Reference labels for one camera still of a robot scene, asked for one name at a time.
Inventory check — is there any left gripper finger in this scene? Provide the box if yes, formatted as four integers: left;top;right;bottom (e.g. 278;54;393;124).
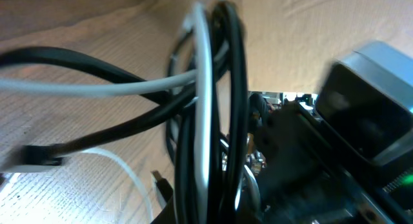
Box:
150;196;176;224

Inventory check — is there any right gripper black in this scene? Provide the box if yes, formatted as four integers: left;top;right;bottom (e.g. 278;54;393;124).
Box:
255;103;412;223

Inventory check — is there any black USB cable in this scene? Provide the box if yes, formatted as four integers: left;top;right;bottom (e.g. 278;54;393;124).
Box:
0;0;251;224

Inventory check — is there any white USB cable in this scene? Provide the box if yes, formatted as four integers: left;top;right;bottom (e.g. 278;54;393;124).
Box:
0;1;262;224

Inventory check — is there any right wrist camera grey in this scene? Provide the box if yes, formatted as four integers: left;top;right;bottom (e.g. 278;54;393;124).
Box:
316;41;412;167

